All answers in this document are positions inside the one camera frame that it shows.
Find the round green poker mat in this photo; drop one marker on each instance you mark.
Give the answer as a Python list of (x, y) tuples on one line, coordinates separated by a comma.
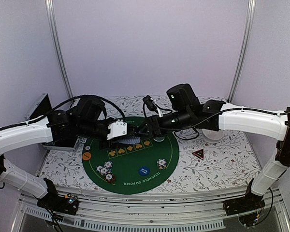
[(127, 161)]

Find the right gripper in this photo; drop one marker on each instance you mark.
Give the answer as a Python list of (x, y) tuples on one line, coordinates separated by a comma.
[(153, 120)]

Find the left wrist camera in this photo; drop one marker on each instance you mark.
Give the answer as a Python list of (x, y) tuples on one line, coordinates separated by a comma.
[(117, 129)]

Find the right aluminium frame post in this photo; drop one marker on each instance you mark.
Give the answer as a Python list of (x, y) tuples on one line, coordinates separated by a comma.
[(243, 50)]

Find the front aluminium rail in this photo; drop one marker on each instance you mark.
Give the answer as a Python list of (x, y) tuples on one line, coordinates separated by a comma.
[(101, 211)]

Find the aluminium frame post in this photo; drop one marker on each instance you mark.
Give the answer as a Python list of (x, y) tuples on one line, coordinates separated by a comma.
[(243, 50), (50, 11)]

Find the orange big blind button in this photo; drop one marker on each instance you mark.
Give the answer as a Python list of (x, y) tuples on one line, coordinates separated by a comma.
[(86, 156)]

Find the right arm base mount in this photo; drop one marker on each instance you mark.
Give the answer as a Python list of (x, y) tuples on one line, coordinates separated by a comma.
[(244, 204)]

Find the white bowl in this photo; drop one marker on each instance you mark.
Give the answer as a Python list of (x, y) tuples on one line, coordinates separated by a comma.
[(212, 136)]

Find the clear dealer button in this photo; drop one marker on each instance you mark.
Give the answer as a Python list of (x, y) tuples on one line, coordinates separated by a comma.
[(159, 139)]

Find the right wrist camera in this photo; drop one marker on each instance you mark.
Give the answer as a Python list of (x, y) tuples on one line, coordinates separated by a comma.
[(152, 105)]

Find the black red triangle token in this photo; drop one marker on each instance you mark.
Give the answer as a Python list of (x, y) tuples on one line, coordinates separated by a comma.
[(199, 154)]

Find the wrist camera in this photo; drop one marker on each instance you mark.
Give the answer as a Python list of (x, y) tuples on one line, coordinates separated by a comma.
[(117, 129), (152, 105)]

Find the left aluminium frame post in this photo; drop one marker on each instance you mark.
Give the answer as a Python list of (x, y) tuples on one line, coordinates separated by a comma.
[(50, 11)]

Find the blue small blind button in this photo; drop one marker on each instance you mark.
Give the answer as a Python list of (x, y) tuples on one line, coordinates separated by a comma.
[(144, 171)]

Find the poker chip stack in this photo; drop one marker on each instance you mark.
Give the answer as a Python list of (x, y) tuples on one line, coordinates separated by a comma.
[(105, 169), (161, 164)]

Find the blue-backed card deck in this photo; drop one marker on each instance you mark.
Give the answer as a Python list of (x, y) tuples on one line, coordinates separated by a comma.
[(129, 140)]

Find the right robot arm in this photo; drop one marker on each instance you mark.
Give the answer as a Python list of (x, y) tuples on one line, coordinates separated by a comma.
[(274, 124)]

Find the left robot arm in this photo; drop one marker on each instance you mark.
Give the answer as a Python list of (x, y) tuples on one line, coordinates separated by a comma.
[(19, 135)]

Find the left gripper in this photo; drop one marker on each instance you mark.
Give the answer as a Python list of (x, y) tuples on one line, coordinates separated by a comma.
[(105, 145)]

